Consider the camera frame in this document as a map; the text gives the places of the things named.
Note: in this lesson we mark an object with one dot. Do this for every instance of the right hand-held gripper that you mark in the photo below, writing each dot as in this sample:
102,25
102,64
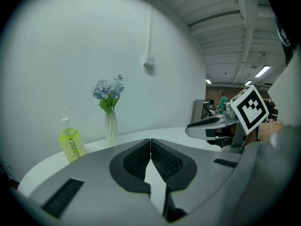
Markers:
250,109

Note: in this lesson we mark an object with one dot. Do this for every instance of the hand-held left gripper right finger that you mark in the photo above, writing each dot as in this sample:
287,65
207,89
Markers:
207,168

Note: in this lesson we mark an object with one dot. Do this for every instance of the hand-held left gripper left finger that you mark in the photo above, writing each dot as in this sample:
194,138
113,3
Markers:
94,173

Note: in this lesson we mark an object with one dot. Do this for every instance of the person's right forearm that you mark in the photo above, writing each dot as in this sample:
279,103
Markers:
270,131

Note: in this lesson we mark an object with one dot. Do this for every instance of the white kidney-shaped table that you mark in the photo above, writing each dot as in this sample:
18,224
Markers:
164,135

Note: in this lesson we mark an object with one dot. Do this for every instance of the grey shelf cabinet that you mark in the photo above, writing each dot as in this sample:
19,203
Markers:
200,110

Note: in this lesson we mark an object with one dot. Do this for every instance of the green drink bottle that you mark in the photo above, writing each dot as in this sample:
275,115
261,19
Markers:
71,145

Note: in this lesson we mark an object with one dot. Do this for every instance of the white ribbed vase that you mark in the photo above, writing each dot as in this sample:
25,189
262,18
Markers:
112,131

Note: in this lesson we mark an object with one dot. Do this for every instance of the blue artificial flowers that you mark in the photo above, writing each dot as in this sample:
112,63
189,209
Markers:
105,89

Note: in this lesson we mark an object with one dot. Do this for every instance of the white wall switch box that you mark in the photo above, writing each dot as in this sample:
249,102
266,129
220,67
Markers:
149,60

